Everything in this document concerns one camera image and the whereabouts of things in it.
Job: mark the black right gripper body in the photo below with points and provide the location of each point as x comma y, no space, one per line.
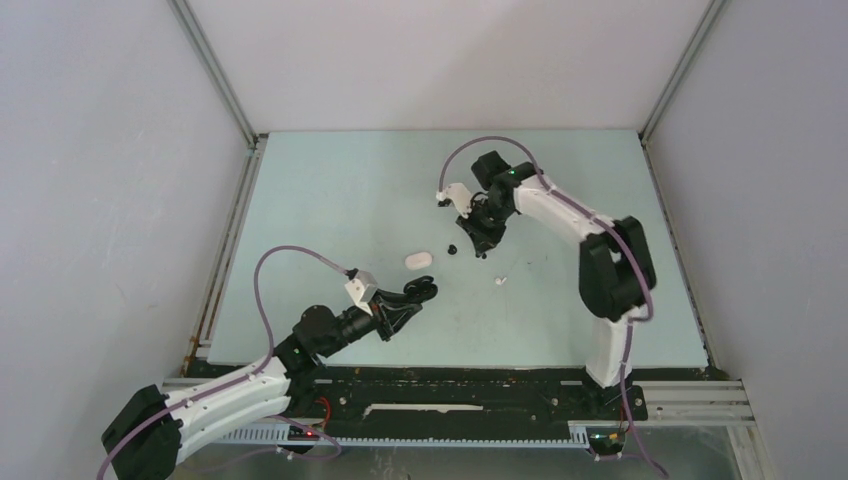
486,221

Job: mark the black oval charging case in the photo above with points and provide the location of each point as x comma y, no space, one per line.
421,289

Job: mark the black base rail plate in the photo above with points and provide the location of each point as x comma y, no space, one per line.
318,408

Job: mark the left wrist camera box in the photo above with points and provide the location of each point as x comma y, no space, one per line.
361,288

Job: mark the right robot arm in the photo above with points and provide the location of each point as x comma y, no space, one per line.
616,275

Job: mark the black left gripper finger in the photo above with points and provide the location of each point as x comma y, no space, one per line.
386,297
399,316

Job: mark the aluminium frame rail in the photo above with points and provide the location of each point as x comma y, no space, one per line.
418,406

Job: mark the white cable duct strip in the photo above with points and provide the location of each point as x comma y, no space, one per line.
284,435

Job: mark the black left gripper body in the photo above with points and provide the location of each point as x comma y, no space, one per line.
378,308

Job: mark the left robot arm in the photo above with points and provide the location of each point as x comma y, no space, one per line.
156,431

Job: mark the white oval charging case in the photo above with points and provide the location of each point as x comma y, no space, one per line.
419,260

